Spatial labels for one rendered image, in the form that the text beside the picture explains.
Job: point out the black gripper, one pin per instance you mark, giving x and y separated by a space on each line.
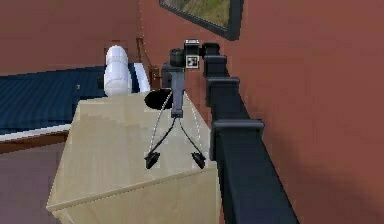
177 86

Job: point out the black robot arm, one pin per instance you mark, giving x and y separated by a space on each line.
240 160

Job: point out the pale wooden cabinet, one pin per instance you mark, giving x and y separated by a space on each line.
126 156

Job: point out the black round dish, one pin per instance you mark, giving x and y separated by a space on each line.
156 99

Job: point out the bed with navy blue blanket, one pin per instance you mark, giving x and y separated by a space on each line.
43 96

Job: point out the black framed landscape picture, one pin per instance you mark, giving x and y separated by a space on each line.
213 13

